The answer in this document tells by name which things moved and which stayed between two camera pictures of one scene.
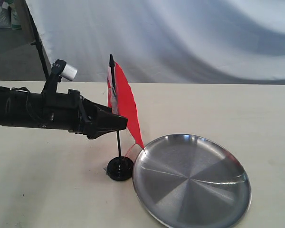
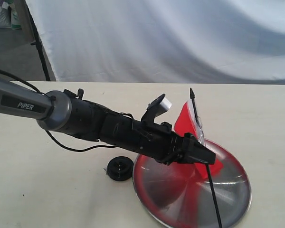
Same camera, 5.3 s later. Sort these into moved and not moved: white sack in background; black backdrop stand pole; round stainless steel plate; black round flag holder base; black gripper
Moved: black gripper
Not moved: black backdrop stand pole; round stainless steel plate; black round flag holder base; white sack in background
